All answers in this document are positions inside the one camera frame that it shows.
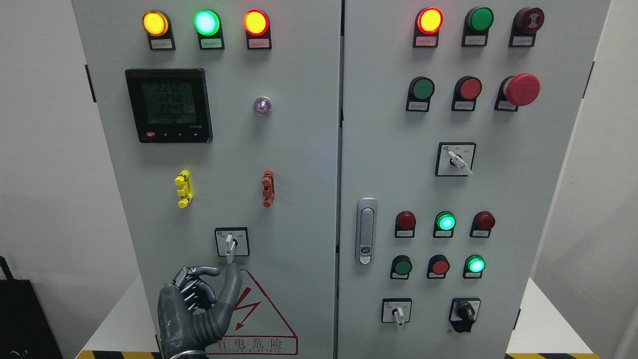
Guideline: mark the red lit indicator light right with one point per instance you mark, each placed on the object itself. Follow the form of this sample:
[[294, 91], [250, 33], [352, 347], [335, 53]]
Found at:
[[428, 23]]

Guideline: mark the white rotary selector switch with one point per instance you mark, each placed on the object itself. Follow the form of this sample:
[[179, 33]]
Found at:
[[232, 242], [396, 311], [455, 159]]

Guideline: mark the red push button upper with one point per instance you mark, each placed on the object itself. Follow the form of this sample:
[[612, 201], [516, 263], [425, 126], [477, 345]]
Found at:
[[466, 91]]

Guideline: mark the red lit indicator light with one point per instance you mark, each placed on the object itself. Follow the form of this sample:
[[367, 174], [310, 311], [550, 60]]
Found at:
[[257, 27], [428, 23]]

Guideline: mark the green lit indicator light middle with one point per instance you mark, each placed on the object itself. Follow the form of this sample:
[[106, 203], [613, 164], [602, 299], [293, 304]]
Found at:
[[444, 225]]

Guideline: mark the yellow plastic terminal clip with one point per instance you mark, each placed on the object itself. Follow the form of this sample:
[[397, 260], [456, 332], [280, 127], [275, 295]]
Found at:
[[184, 188]]

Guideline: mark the grey robot forearm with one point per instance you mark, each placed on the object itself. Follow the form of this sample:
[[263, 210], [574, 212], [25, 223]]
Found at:
[[189, 354]]

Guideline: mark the dark red indicator light left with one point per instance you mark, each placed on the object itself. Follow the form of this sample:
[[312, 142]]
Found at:
[[405, 225]]

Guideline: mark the red plastic terminal clip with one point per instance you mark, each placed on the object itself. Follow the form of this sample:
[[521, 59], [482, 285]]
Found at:
[[268, 188]]

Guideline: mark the black rotary knob switch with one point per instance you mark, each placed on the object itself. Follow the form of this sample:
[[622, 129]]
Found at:
[[463, 314]]

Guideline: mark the grey electrical control cabinet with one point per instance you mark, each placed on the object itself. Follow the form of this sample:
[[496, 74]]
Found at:
[[337, 76]]

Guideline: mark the red triangle electric warning sticker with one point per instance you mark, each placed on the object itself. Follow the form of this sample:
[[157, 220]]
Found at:
[[257, 326]]

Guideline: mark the black bag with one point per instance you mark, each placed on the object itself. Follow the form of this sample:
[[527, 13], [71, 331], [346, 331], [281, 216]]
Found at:
[[24, 330]]

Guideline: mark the black digital power meter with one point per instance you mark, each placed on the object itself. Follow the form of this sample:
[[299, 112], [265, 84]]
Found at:
[[170, 105]]

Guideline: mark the red lit indicator light left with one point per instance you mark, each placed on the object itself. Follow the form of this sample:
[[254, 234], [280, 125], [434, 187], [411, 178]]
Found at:
[[257, 27]]

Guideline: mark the green push button upper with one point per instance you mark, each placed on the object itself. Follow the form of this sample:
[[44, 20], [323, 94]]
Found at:
[[419, 95]]

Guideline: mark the green lit push button lower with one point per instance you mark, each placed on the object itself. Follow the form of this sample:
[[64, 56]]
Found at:
[[473, 267]]

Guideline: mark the chrome cabinet door handle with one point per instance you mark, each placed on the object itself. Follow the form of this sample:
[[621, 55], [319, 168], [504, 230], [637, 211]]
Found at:
[[365, 230]]

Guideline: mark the yellow indicator light top left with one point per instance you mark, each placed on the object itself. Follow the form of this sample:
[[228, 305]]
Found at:
[[159, 31]]

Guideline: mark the dark red indicator light right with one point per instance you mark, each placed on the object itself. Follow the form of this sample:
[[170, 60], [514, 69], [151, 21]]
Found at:
[[482, 225]]

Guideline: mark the green indicator light top right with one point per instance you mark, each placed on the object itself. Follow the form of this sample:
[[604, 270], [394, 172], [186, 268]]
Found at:
[[477, 23]]

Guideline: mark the dark red indicator light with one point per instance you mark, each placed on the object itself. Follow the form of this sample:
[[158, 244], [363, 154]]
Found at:
[[482, 225], [405, 225]]

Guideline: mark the red mushroom emergency stop button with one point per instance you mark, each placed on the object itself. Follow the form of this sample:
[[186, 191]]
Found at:
[[516, 91]]

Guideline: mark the small purple clear lamp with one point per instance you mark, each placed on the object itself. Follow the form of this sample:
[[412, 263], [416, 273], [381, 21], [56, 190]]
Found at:
[[262, 106]]

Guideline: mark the red push button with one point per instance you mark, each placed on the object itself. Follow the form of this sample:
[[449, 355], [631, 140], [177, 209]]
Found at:
[[466, 91], [438, 267]]

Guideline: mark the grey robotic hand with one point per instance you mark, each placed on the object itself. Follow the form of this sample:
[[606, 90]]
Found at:
[[190, 315]]

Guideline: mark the green lit indicator light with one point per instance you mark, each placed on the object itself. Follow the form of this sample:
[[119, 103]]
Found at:
[[444, 225], [209, 30]]

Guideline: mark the dark red buzzer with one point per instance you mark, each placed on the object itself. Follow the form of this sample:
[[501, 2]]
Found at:
[[526, 23]]

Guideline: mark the red push button lower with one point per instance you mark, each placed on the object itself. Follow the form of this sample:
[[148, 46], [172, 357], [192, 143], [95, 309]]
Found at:
[[438, 267]]

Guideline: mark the white platform with hazard stripes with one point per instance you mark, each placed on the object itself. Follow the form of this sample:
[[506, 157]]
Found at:
[[540, 327]]

